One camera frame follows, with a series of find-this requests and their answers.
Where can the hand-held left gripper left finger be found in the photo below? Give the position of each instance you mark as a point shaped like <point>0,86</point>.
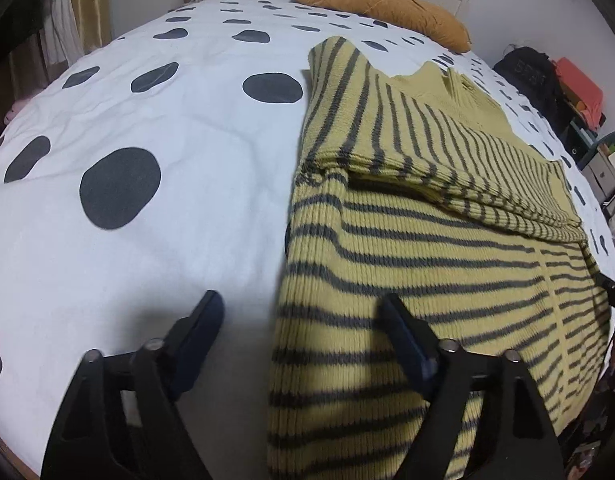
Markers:
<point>203,329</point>

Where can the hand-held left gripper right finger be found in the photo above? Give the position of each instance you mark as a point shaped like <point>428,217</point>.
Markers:
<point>408,344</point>

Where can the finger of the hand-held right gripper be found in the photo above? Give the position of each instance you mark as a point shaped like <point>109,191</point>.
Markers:
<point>613,290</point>

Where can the yellow striped knit sweater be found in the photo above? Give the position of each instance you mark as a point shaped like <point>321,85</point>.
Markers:
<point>412,240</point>

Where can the white drawer unit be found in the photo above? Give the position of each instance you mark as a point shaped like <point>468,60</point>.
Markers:
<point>603,170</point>

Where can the white polka dot bedspread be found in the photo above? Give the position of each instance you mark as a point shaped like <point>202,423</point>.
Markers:
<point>187,125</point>

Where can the orange red folded cloth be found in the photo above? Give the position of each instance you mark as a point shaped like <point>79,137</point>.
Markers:
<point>581,86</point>

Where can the black backpack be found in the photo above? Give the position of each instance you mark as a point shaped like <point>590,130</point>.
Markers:
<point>527,72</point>

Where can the white hanging garment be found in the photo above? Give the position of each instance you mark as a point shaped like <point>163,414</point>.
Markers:
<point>61,20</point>

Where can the mustard yellow pillow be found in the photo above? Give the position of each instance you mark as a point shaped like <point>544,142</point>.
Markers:
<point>377,5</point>

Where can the yellow curtain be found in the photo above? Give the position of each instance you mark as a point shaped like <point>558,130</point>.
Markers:
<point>90,0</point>

